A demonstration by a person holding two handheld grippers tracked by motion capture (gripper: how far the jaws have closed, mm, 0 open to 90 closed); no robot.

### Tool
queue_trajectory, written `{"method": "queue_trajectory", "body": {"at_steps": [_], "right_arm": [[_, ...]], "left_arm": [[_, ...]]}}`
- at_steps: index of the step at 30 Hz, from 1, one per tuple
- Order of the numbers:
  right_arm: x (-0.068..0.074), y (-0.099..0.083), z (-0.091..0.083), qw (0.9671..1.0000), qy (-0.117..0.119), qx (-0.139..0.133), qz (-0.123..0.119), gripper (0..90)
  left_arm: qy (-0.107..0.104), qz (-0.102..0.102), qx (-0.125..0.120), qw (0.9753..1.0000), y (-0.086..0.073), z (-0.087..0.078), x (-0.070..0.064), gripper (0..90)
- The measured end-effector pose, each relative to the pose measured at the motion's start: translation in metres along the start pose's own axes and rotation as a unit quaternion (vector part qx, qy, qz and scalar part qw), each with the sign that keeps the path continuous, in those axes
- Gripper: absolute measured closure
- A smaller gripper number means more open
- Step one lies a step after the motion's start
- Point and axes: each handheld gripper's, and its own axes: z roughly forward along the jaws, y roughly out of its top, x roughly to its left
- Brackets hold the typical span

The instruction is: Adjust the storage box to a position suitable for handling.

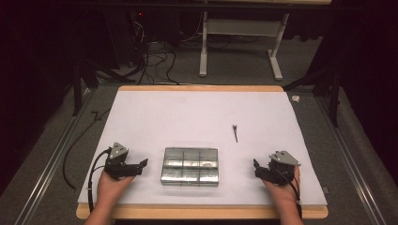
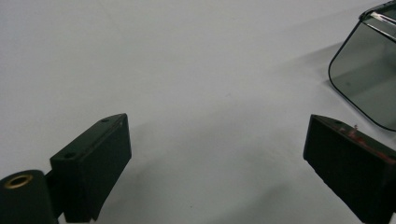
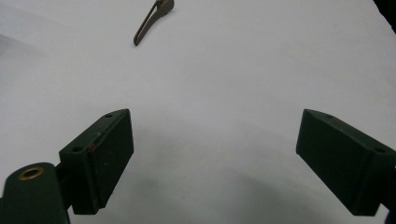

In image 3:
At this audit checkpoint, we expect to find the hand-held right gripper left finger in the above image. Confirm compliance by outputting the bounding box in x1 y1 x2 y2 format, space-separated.
55 107 135 216

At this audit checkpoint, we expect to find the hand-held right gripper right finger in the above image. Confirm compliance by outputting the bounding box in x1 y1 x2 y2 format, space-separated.
295 108 396 217

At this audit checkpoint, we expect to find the brown metal clip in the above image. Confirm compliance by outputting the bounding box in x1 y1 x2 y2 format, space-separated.
133 0 176 48

